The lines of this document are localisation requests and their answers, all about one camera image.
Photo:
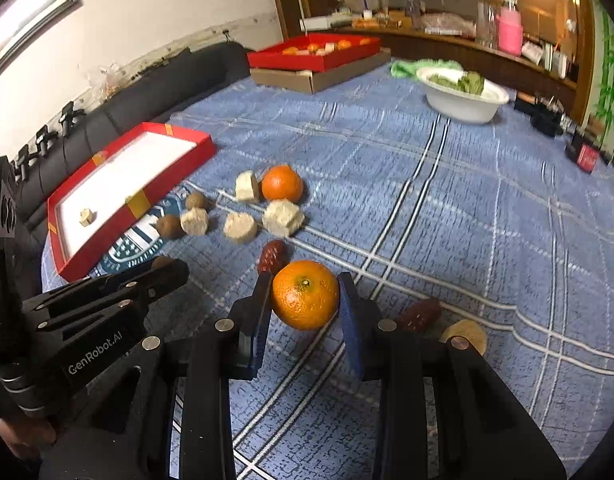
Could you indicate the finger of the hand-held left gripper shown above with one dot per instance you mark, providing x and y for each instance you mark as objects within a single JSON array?
[
  {"x": 137, "y": 280},
  {"x": 102, "y": 345}
]

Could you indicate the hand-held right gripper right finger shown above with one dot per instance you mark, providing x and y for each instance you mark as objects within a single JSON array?
[{"x": 352, "y": 330}]

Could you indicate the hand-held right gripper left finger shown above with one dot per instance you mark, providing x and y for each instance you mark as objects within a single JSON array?
[{"x": 259, "y": 325}]

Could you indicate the red shallow box tray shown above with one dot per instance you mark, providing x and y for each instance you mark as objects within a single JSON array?
[{"x": 137, "y": 170}]

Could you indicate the person's left hand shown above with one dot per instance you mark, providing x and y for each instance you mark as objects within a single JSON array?
[{"x": 22, "y": 435}]

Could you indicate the brown water chestnut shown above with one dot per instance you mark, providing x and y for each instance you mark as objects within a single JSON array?
[
  {"x": 169, "y": 226},
  {"x": 197, "y": 201}
]

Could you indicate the red date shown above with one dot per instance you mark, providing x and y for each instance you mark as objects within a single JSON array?
[
  {"x": 273, "y": 256},
  {"x": 419, "y": 315}
]

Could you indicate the small sugarcane chunk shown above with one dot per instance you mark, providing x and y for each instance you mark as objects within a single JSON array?
[{"x": 87, "y": 216}]

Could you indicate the black clamp device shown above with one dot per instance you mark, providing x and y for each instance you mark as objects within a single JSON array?
[
  {"x": 44, "y": 137},
  {"x": 72, "y": 115},
  {"x": 23, "y": 159}
]

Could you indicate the pale yellow round slice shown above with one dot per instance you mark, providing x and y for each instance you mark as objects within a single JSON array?
[{"x": 464, "y": 335}]

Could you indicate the black leather sofa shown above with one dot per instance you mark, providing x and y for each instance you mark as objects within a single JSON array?
[{"x": 137, "y": 95}]

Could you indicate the clear plastic bag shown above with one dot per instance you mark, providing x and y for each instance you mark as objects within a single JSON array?
[{"x": 103, "y": 78}]

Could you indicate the white bowl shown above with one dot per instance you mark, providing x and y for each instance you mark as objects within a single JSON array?
[{"x": 462, "y": 105}]

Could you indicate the brown cardboard box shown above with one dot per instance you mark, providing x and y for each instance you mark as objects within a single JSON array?
[{"x": 319, "y": 79}]

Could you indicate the green cloth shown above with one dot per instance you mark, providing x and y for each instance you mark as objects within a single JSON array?
[{"x": 407, "y": 67}]

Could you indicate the red gift box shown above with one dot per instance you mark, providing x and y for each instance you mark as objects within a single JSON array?
[{"x": 312, "y": 60}]

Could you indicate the green leafy vegetables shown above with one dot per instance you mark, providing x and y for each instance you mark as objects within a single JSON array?
[{"x": 462, "y": 82}]

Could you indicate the small red box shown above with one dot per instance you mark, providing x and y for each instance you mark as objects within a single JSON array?
[{"x": 587, "y": 156}]

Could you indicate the wooden sideboard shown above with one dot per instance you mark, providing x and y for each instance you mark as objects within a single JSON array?
[{"x": 487, "y": 62}]

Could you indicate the long white box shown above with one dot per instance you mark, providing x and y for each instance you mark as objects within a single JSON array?
[{"x": 324, "y": 22}]

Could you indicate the clear glass jar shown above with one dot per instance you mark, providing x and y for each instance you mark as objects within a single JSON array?
[{"x": 487, "y": 20}]

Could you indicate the pink cup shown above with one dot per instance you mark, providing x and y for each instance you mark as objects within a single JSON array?
[{"x": 509, "y": 30}]

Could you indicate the framed wall picture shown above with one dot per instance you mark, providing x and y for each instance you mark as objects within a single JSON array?
[{"x": 27, "y": 10}]

